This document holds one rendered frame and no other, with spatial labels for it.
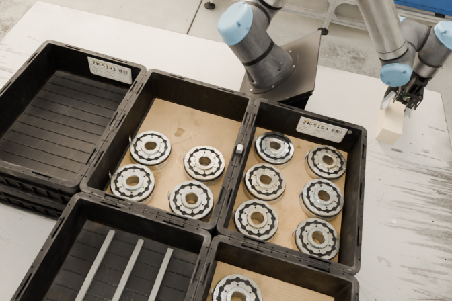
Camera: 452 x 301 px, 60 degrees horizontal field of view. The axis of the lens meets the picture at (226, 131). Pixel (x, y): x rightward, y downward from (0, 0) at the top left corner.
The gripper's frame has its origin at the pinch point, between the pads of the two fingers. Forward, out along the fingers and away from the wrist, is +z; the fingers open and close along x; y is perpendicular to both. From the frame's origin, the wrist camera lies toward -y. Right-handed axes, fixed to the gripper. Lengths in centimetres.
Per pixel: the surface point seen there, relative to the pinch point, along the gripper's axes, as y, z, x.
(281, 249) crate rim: 72, -19, -25
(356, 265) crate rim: 69, -19, -10
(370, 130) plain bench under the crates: 8.8, 4.3, -4.9
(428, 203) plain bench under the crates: 29.9, 4.3, 15.1
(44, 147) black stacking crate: 65, -9, -87
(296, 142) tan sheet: 35.7, -8.7, -27.8
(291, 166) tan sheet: 44, -9, -27
